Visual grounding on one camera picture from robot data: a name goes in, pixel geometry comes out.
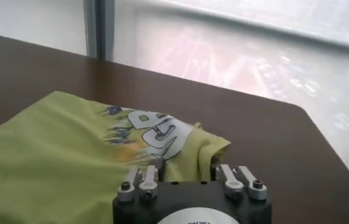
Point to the grey outdoor handrail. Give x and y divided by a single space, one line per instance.
253 25

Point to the lime green printed t-shirt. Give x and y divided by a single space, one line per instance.
55 152

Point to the dark vertical window mullion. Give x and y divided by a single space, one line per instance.
99 27

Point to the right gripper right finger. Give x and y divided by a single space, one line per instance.
232 181

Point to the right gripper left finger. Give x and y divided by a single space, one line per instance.
150 179

